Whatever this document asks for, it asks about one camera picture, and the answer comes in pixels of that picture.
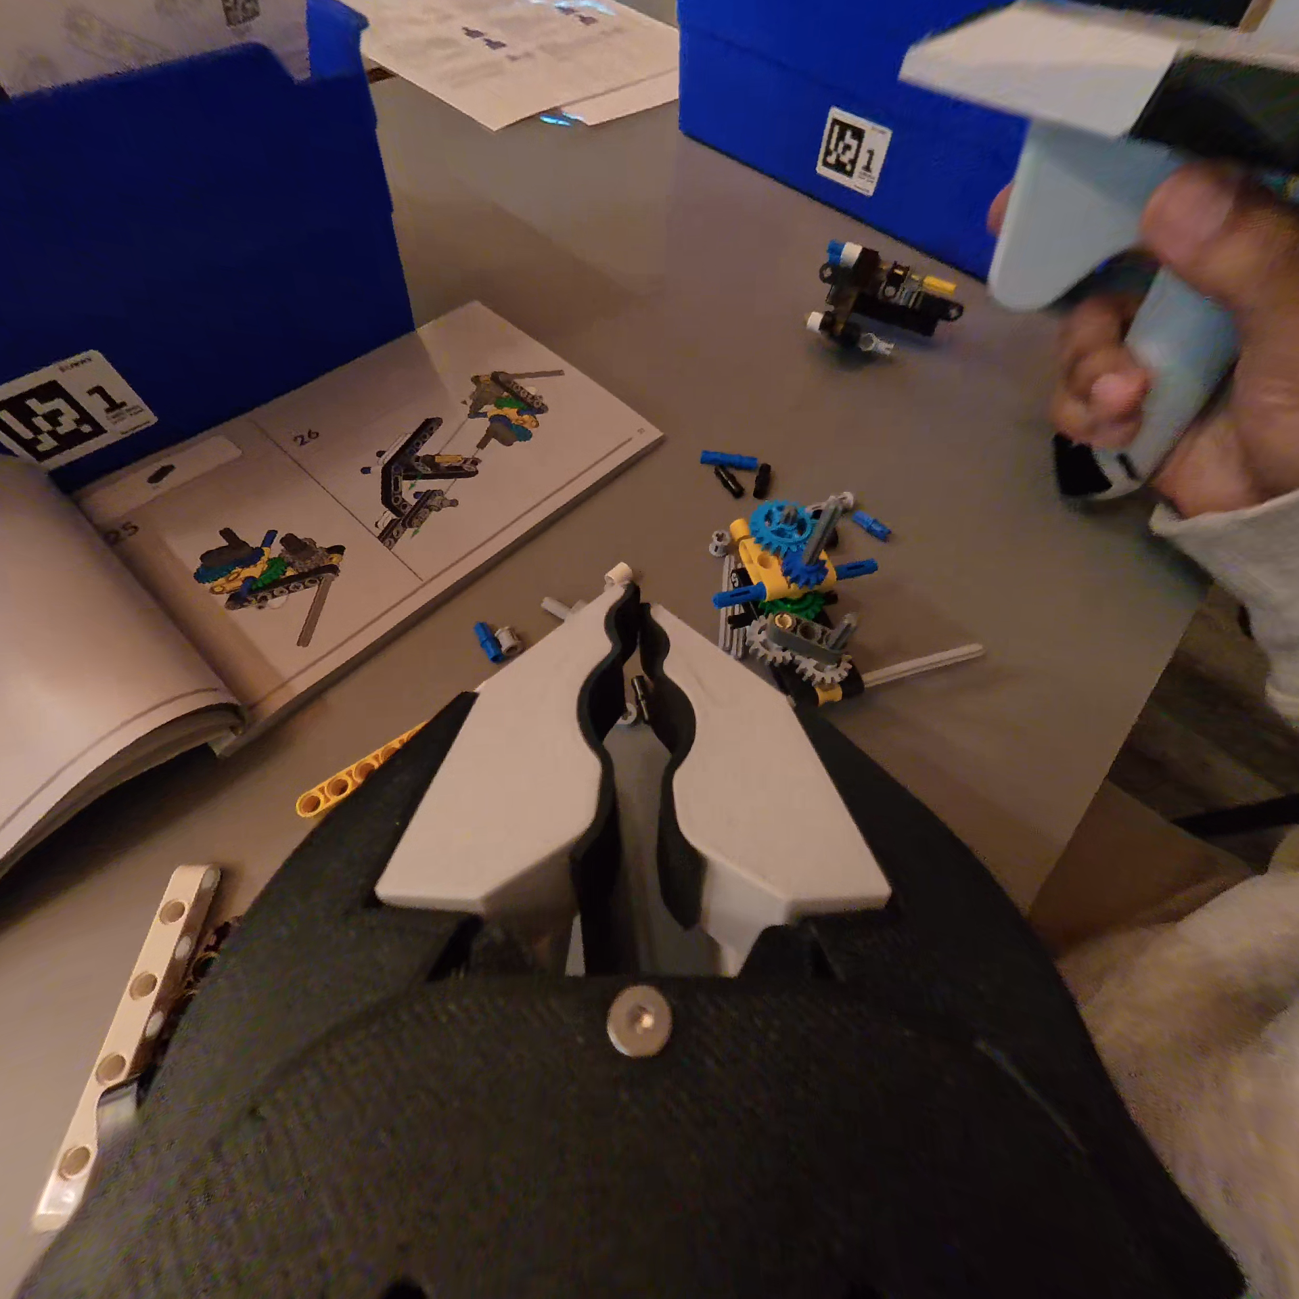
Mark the blue plastic bin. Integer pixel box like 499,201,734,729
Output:
676,0,1029,283
0,0,416,494

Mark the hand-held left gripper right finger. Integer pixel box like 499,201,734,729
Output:
636,606,896,979

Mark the white lego beam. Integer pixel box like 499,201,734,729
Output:
33,863,223,1233

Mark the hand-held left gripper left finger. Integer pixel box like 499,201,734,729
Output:
377,583,644,979

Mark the person's right hand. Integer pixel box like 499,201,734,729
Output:
1048,161,1299,515

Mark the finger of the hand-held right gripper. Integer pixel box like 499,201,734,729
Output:
898,0,1270,140

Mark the printed paper sheet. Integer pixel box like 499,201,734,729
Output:
346,0,680,133

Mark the black lego frame assembly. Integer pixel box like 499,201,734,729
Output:
807,241,966,356

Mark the lego instruction booklet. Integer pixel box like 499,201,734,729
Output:
0,300,666,877

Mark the white cardboard box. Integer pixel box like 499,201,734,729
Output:
0,0,311,99

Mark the person's right forearm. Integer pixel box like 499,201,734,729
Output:
1151,486,1299,724

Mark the yellow lego gear assembly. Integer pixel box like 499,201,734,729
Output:
710,491,986,710

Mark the yellow lego beam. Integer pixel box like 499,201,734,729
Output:
296,723,430,819

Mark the grey white lego connector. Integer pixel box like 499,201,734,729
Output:
540,562,638,622

